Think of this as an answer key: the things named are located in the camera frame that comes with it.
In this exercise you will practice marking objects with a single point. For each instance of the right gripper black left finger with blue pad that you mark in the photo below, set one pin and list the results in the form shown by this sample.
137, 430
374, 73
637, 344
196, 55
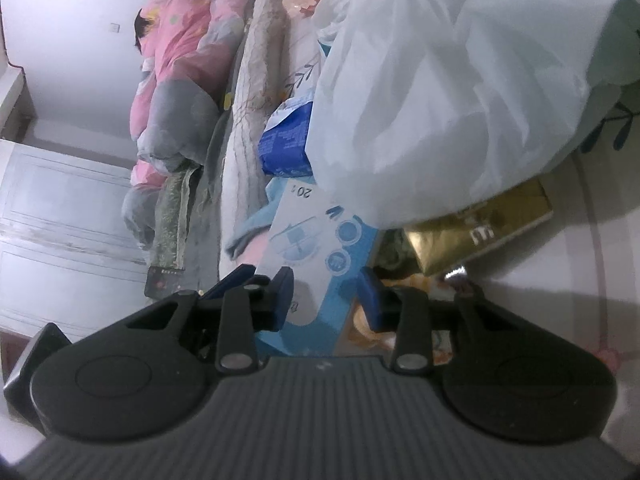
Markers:
219, 326

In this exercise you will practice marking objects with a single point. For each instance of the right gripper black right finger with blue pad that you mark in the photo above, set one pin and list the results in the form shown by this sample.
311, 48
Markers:
413, 317

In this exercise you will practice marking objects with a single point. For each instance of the blue white pack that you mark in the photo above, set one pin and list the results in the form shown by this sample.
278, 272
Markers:
282, 146

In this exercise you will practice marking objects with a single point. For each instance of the green patterned cloth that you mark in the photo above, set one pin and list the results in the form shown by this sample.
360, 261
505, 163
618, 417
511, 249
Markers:
395, 258

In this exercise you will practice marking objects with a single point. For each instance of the gold foil box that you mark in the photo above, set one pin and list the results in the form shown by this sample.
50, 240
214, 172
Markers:
443, 244

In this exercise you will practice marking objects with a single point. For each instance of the dark remote device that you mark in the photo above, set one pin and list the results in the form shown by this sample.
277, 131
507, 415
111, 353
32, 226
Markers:
162, 282

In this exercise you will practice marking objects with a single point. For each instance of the light blue white box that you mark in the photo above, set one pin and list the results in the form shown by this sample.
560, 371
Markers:
325, 245

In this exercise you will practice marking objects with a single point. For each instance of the plaid floral bed sheet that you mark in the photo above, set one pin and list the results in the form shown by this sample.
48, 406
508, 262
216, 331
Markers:
545, 328

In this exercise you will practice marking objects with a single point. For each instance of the white door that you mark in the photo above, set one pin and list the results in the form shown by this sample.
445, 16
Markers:
66, 255

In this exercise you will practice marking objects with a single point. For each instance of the cream folded blanket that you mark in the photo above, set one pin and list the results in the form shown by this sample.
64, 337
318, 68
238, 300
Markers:
256, 96

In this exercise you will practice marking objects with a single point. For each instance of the pale green plastic bag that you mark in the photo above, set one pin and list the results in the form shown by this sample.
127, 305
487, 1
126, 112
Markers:
425, 107

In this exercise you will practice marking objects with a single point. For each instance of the pink grey floral quilt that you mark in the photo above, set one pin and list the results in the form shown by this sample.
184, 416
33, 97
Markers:
187, 49

